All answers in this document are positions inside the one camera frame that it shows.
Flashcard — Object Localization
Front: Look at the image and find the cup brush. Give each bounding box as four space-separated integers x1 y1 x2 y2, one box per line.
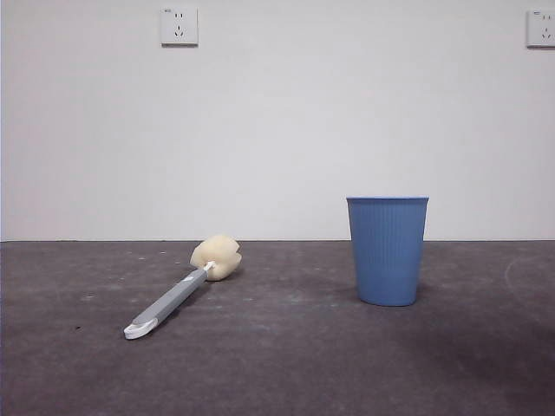
123 234 243 341

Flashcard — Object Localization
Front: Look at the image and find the blue ribbed plastic cup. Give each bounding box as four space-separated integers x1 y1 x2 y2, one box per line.
345 195 431 308

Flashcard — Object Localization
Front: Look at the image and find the white wall socket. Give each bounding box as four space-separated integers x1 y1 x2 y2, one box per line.
526 9 555 49
160 5 200 48

